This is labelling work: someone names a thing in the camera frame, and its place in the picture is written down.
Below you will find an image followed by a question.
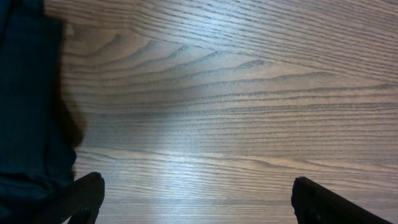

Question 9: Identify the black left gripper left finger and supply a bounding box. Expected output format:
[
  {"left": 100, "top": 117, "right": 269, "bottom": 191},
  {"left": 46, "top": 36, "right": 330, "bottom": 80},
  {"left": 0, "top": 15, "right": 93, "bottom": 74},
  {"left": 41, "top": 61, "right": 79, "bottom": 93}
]
[{"left": 32, "top": 172, "right": 105, "bottom": 224}]

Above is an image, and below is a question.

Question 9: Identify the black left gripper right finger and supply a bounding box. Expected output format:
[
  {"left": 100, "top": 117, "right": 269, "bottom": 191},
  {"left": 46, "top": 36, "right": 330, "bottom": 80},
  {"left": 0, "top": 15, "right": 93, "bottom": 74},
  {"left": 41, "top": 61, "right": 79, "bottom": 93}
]
[{"left": 291, "top": 177, "right": 392, "bottom": 224}]

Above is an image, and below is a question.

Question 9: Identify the black garment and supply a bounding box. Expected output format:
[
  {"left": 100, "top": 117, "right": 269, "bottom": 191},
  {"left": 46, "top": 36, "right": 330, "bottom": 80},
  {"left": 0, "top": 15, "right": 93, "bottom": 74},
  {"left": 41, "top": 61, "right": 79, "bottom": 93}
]
[{"left": 1, "top": 0, "right": 76, "bottom": 223}]

